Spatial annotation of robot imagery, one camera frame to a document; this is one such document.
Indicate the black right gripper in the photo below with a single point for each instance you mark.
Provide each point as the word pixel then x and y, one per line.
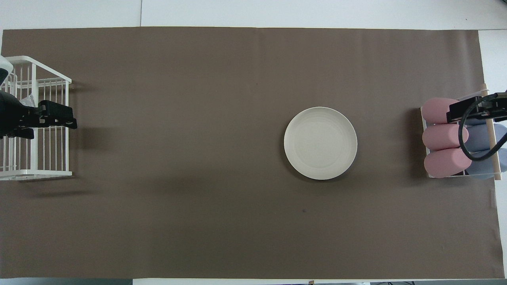
pixel 497 109

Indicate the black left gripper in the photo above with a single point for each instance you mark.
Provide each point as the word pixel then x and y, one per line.
pixel 14 118

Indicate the clear plastic bag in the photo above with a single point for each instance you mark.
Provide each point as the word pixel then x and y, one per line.
pixel 28 101

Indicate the cream round plate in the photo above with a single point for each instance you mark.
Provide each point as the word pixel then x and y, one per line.
pixel 320 143

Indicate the pink plastic cup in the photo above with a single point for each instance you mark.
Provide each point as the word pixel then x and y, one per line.
pixel 443 137
pixel 435 110
pixel 447 163

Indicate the cup holder with wooden bar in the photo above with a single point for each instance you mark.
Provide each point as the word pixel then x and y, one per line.
pixel 495 158

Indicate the brown table mat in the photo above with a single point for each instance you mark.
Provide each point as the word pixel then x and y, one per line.
pixel 198 158

